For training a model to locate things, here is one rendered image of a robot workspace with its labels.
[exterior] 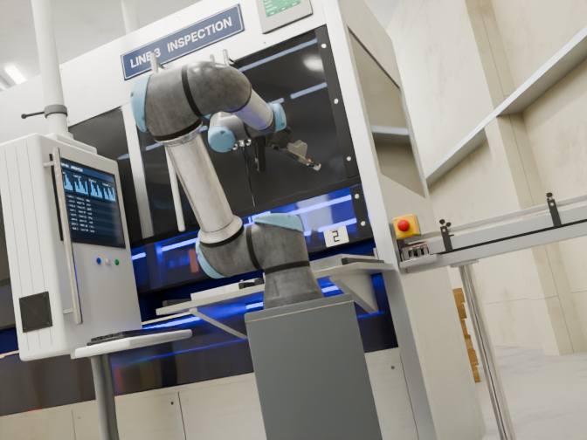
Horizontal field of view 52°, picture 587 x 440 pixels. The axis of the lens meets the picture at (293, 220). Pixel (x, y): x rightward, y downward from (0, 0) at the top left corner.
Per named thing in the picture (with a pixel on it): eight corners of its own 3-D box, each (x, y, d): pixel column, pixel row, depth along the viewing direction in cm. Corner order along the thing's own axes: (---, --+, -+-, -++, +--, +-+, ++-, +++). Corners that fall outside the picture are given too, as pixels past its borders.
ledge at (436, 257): (409, 268, 217) (408, 263, 218) (445, 260, 213) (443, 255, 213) (399, 268, 205) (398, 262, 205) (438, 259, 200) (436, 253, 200)
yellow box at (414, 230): (402, 239, 212) (397, 220, 213) (422, 235, 209) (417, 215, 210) (397, 238, 205) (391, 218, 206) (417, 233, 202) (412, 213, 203)
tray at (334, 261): (307, 282, 214) (306, 272, 214) (376, 266, 204) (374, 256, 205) (265, 284, 183) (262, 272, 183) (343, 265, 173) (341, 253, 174)
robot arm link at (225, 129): (240, 125, 163) (242, 103, 171) (202, 135, 165) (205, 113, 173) (250, 147, 168) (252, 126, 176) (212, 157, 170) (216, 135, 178)
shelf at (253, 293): (230, 307, 239) (229, 302, 239) (399, 269, 213) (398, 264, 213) (156, 315, 195) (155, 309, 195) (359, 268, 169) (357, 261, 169)
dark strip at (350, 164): (360, 237, 212) (314, 30, 226) (372, 233, 210) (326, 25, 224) (359, 236, 211) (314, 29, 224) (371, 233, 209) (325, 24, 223)
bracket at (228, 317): (245, 338, 226) (238, 304, 228) (252, 337, 225) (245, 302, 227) (195, 348, 195) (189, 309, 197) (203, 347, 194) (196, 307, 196)
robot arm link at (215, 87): (231, 41, 124) (282, 99, 172) (183, 56, 126) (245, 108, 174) (244, 95, 123) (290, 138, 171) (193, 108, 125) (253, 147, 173)
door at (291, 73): (255, 206, 230) (228, 65, 240) (361, 175, 214) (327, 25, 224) (254, 206, 230) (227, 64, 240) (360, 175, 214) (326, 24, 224)
